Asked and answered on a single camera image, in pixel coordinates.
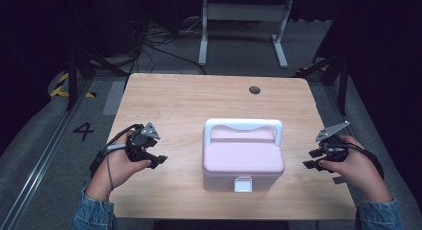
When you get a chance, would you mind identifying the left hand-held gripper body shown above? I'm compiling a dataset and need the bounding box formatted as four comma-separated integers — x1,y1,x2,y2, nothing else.
125,122,162,163

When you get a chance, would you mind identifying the yellow black floor tape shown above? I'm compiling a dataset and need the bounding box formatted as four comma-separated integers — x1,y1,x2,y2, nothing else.
49,72,98,99

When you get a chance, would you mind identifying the white metal stand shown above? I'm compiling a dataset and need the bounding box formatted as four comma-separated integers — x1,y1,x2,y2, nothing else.
197,0,295,69

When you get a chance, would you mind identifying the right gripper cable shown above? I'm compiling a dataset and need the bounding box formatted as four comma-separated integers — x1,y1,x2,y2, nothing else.
331,142,386,181

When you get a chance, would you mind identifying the person's left denim sleeve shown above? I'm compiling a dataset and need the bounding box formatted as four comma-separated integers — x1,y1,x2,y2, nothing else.
70,187,117,230

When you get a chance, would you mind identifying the person's right denim sleeve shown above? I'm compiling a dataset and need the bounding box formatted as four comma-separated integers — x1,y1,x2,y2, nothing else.
355,197,406,230

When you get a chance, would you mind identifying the person's right hand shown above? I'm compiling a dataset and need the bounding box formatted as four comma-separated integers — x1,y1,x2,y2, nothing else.
318,135,394,204

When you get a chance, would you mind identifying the person's left hand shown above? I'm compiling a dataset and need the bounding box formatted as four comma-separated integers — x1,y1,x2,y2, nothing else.
85,129,154,202

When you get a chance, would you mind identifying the black tripod stand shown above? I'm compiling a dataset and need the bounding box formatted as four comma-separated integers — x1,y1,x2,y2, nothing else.
65,47,130,112
292,50,352,117

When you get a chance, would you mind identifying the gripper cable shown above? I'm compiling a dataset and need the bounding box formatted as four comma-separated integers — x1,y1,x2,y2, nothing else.
331,142,386,181
89,123,144,191

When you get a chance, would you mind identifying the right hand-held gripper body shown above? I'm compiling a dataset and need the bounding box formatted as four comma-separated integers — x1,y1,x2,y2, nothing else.
314,120,351,163

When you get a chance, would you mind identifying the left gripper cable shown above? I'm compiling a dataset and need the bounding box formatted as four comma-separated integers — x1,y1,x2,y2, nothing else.
89,123,144,191

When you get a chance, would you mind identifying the metal floor rail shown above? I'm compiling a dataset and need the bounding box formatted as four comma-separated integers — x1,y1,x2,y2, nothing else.
0,78,96,230

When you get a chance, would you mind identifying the person's denim sleeve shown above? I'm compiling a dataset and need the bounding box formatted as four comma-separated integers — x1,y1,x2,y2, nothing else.
355,197,406,230
70,187,117,230

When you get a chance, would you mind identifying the bundle of floor cables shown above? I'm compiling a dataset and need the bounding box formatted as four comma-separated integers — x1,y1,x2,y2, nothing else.
125,10,208,76

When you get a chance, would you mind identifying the pink storage box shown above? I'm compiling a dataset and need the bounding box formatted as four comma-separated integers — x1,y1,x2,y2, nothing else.
201,118,286,194

